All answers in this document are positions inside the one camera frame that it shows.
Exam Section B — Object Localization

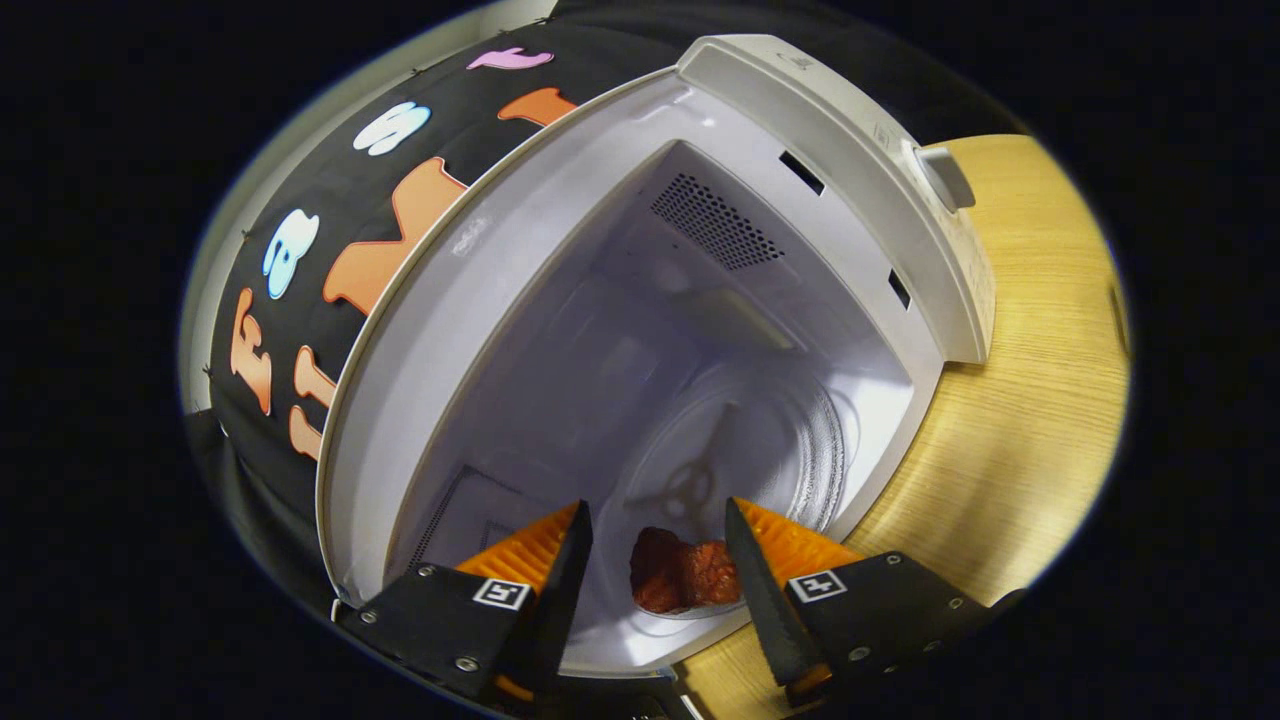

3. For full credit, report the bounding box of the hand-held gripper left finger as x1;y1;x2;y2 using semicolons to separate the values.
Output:
335;500;593;701

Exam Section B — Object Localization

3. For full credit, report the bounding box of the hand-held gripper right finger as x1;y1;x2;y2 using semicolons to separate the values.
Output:
724;496;1001;707

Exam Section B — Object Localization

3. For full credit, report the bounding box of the red meat piece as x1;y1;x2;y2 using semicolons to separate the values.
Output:
628;526;743;616

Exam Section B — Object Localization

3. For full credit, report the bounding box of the white microwave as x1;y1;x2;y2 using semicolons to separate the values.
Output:
315;33;998;679

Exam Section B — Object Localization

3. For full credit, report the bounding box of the glass microwave turntable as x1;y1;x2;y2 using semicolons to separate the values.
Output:
620;360;851;621

